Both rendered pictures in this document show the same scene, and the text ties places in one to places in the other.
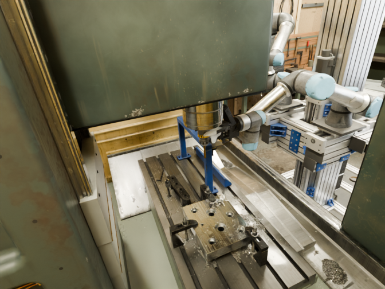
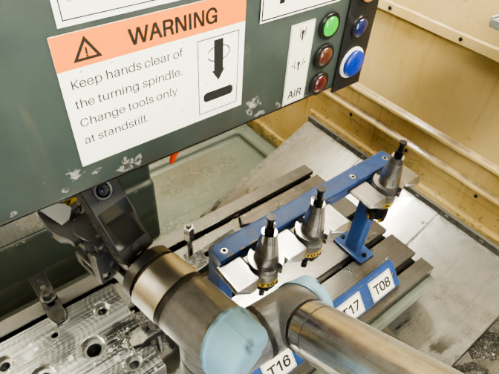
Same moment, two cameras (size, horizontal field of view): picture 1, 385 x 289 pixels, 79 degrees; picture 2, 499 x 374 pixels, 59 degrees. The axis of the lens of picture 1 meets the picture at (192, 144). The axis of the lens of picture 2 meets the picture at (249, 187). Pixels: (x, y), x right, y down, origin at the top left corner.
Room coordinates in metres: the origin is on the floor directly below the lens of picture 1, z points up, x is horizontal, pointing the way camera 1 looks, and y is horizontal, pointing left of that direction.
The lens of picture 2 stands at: (0.95, -0.53, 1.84)
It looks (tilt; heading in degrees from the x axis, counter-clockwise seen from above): 44 degrees down; 69
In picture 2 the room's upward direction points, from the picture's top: 4 degrees clockwise
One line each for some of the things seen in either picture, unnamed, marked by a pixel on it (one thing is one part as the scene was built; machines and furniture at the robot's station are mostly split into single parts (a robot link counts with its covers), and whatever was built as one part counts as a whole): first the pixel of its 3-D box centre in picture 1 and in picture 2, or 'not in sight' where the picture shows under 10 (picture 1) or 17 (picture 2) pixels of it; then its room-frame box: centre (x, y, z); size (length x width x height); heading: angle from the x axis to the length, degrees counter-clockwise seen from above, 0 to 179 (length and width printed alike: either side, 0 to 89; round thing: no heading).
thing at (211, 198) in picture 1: (207, 196); (160, 330); (0.96, -0.06, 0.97); 0.13 x 0.03 x 0.15; 20
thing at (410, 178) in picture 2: not in sight; (403, 175); (1.51, 0.02, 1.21); 0.07 x 0.05 x 0.01; 110
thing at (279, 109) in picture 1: (283, 105); not in sight; (1.80, -0.77, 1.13); 0.36 x 0.22 x 0.06; 112
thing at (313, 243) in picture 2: not in sight; (311, 232); (1.25, -0.07, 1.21); 0.06 x 0.06 x 0.03
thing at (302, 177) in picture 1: (306, 152); not in sight; (1.60, -0.92, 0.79); 0.13 x 0.09 x 0.86; 22
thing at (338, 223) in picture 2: not in sight; (331, 220); (1.30, -0.06, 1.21); 0.07 x 0.05 x 0.01; 110
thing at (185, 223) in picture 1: (184, 229); (50, 304); (0.75, 0.07, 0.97); 0.13 x 0.03 x 0.15; 110
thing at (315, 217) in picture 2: not in sight; (315, 216); (1.25, -0.07, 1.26); 0.04 x 0.04 x 0.07
